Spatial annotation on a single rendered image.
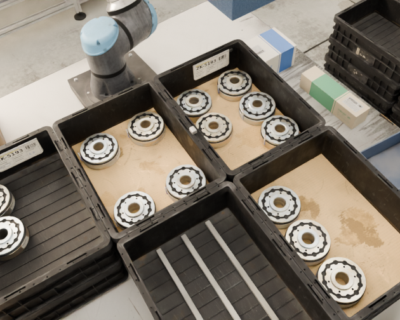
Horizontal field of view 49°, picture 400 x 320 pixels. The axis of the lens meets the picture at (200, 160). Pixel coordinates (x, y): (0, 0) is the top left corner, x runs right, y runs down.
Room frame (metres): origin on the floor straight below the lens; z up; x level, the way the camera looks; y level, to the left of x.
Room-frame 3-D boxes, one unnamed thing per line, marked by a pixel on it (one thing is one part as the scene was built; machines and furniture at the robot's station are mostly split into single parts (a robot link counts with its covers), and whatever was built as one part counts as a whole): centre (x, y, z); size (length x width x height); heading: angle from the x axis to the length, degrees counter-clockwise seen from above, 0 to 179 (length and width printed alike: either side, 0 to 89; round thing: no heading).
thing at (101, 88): (1.07, 0.27, 0.80); 0.15 x 0.15 x 0.10
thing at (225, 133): (0.76, -0.05, 0.86); 0.10 x 0.10 x 0.01
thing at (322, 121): (0.79, -0.11, 0.92); 0.40 x 0.30 x 0.02; 27
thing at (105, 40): (1.08, 0.26, 0.91); 0.13 x 0.12 x 0.14; 138
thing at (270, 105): (0.82, -0.18, 0.86); 0.10 x 0.10 x 0.01
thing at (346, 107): (0.95, -0.45, 0.73); 0.24 x 0.06 x 0.06; 31
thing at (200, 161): (0.65, 0.16, 0.87); 0.40 x 0.30 x 0.11; 27
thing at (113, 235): (0.65, 0.16, 0.92); 0.40 x 0.30 x 0.02; 27
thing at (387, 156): (0.67, -0.57, 0.74); 0.20 x 0.15 x 0.07; 114
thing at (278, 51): (1.14, -0.25, 0.75); 0.20 x 0.12 x 0.09; 119
